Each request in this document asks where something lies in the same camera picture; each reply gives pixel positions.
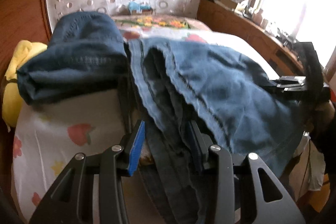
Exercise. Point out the wooden side cabinet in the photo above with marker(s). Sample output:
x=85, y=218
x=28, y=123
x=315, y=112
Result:
x=219, y=19

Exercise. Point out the blue item in cardboard box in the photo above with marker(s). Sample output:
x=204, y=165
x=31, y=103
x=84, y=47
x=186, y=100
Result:
x=138, y=9

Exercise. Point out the open cardboard box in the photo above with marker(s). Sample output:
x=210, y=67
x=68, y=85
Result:
x=235, y=4

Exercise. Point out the pink bottle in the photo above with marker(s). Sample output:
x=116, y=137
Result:
x=258, y=17

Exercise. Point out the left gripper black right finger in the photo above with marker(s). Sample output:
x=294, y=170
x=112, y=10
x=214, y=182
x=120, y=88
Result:
x=242, y=185

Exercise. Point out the floral bed blanket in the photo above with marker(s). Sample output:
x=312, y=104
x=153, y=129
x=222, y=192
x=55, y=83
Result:
x=158, y=21

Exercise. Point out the person's right hand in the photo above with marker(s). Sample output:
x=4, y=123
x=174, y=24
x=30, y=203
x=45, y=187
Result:
x=326, y=110

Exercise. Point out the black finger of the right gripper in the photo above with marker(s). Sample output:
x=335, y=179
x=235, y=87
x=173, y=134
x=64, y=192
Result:
x=290, y=88

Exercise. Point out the white strawberry print sheet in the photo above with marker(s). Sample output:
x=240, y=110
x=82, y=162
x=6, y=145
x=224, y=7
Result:
x=46, y=138

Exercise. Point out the folded dark blue jeans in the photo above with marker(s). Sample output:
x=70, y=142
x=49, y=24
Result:
x=85, y=55

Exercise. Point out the light blue denim jeans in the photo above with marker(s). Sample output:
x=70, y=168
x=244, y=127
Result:
x=224, y=92

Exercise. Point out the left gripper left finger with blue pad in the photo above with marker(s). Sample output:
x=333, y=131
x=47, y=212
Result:
x=70, y=198

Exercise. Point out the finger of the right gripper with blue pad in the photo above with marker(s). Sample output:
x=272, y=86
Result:
x=291, y=80

